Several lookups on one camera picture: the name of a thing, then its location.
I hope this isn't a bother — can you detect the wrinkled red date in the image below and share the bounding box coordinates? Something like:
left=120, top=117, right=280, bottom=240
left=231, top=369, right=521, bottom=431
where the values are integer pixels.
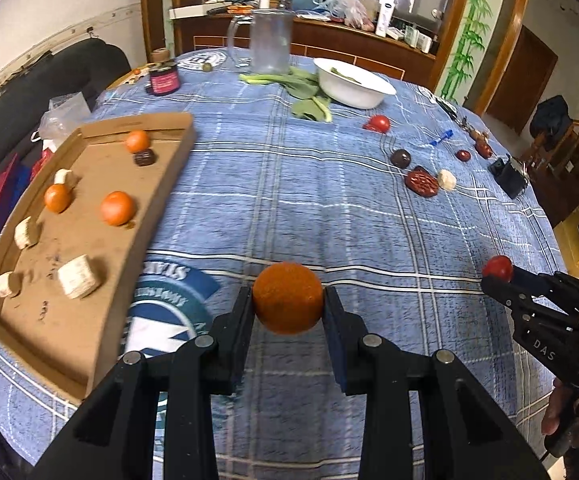
left=404, top=166, right=439, bottom=198

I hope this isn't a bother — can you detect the clear plastic bag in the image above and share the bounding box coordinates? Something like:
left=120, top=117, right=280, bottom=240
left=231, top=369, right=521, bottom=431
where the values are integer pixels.
left=30, top=92, right=91, bottom=146

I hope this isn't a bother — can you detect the blue plaid tablecloth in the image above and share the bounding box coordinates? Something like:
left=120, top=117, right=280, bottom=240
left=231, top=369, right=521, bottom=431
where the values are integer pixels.
left=0, top=60, right=564, bottom=479

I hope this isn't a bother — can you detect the beige cork piece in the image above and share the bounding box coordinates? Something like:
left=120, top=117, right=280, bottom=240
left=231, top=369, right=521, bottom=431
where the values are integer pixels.
left=54, top=168, right=78, bottom=190
left=0, top=272, right=22, bottom=298

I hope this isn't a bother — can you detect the black device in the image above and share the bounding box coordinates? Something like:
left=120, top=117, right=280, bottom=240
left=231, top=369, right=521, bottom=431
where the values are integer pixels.
left=488, top=155, right=529, bottom=200

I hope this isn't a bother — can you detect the yellow snack box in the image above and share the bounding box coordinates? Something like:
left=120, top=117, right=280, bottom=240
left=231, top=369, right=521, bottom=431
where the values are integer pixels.
left=107, top=64, right=152, bottom=90

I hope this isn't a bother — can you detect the beige cork cylinder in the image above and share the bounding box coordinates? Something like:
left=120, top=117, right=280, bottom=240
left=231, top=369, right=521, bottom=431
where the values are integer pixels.
left=14, top=217, right=40, bottom=250

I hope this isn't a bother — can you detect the orange tangerine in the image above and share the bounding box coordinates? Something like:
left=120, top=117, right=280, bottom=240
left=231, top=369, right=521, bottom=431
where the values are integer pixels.
left=99, top=191, right=136, bottom=226
left=252, top=262, right=324, bottom=336
left=124, top=130, right=152, bottom=154
left=44, top=183, right=73, bottom=214

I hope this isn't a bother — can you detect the dark purple plum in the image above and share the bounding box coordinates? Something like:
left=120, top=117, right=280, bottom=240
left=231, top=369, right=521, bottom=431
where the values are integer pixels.
left=390, top=148, right=412, bottom=169

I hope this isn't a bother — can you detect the pale cork chunk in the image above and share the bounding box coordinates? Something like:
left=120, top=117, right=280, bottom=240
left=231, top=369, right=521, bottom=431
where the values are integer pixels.
left=437, top=169, right=457, bottom=191

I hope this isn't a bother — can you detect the blue pen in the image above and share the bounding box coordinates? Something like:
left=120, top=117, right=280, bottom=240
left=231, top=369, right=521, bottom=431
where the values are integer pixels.
left=429, top=129, right=453, bottom=146

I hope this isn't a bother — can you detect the wooden counter cabinet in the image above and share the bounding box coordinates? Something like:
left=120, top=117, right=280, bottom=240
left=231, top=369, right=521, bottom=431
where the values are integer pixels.
left=174, top=13, right=452, bottom=90

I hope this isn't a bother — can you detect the beige cork block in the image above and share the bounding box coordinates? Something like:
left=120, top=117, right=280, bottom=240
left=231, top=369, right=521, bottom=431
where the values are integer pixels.
left=57, top=255, right=103, bottom=299

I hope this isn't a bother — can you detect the white bowl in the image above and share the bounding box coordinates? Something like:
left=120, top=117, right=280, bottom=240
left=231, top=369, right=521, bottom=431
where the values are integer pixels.
left=313, top=58, right=397, bottom=110

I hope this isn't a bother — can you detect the dark jar with pink label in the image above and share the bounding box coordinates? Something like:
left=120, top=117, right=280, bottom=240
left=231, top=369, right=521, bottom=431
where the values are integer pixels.
left=148, top=60, right=181, bottom=96

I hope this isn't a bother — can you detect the clear glass pitcher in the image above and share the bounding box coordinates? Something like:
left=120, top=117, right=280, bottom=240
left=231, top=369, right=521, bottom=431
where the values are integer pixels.
left=226, top=9, right=294, bottom=75

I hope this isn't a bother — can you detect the black leather sofa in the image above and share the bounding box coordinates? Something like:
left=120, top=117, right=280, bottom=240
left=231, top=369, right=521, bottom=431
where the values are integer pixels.
left=0, top=38, right=130, bottom=170

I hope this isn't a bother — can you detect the small red tomato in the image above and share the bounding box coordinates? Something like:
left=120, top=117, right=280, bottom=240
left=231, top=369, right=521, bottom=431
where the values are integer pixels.
left=362, top=115, right=391, bottom=134

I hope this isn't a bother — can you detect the brown cardboard tray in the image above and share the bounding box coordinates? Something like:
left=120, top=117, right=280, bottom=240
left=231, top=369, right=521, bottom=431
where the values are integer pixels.
left=0, top=112, right=196, bottom=403

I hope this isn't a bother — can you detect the small red date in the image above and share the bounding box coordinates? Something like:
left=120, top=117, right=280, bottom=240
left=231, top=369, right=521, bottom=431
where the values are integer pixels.
left=455, top=150, right=472, bottom=162

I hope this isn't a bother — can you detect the green leafy vegetable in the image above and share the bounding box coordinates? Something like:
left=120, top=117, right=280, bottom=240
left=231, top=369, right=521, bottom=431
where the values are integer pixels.
left=239, top=67, right=333, bottom=122

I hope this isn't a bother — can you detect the brown wooden door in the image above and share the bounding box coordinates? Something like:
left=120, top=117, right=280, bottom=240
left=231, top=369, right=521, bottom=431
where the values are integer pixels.
left=487, top=26, right=559, bottom=136

